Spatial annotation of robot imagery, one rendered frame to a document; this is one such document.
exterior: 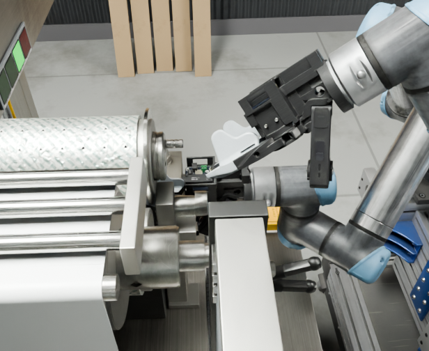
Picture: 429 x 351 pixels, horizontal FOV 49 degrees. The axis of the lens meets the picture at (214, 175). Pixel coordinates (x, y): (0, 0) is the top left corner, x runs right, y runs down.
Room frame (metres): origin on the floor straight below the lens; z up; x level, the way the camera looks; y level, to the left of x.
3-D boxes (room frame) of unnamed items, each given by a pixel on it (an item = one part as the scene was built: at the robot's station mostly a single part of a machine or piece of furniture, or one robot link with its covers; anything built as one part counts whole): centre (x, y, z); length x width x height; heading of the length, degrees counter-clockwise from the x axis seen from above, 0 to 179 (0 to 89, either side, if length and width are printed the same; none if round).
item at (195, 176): (0.60, 0.00, 1.12); 0.12 x 0.08 x 0.09; 92
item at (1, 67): (0.91, 0.44, 1.18); 0.25 x 0.01 x 0.07; 3
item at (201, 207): (0.51, 0.02, 1.18); 0.04 x 0.02 x 0.04; 3
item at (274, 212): (0.71, -0.13, 0.91); 0.07 x 0.07 x 0.02; 3
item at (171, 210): (0.50, 0.06, 1.05); 0.06 x 0.05 x 0.31; 93
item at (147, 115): (0.54, 0.10, 1.25); 0.15 x 0.01 x 0.15; 3
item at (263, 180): (0.60, -0.09, 1.11); 0.08 x 0.05 x 0.08; 2
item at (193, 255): (0.29, 0.01, 1.33); 0.06 x 0.03 x 0.03; 93
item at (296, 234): (0.60, -0.18, 1.01); 0.11 x 0.08 x 0.11; 49
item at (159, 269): (0.29, 0.07, 1.33); 0.06 x 0.06 x 0.06; 3
